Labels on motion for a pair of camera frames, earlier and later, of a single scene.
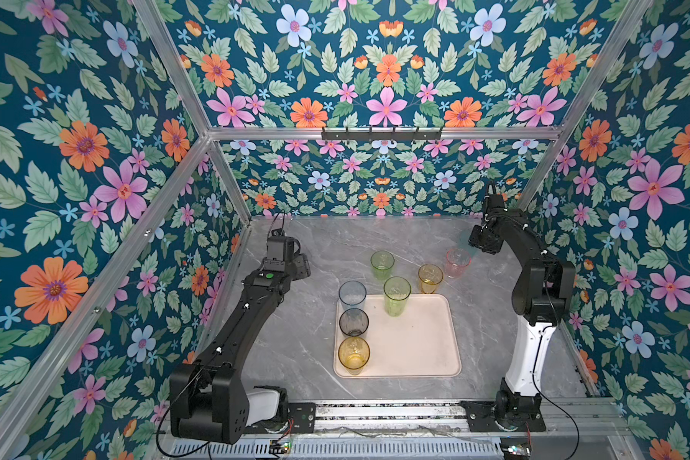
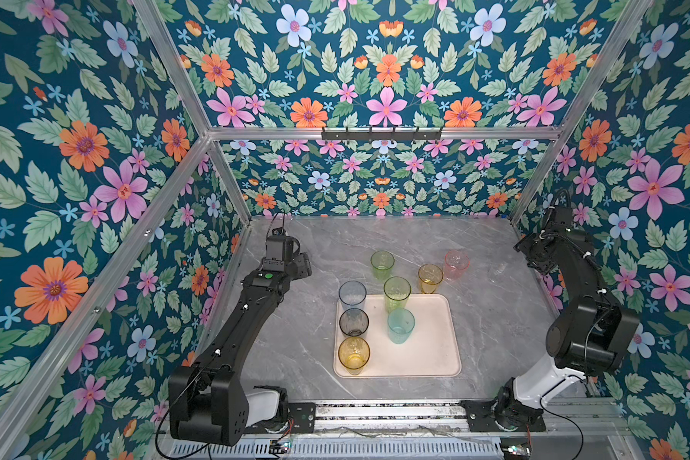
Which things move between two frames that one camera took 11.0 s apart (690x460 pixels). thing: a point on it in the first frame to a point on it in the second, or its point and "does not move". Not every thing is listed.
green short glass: x=381 y=263 does not move
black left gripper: x=302 y=265 does not move
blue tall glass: x=352 y=294 does not move
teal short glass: x=464 y=243 to x=401 y=323
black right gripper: x=474 y=240 to x=526 y=244
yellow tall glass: x=354 y=354 does not move
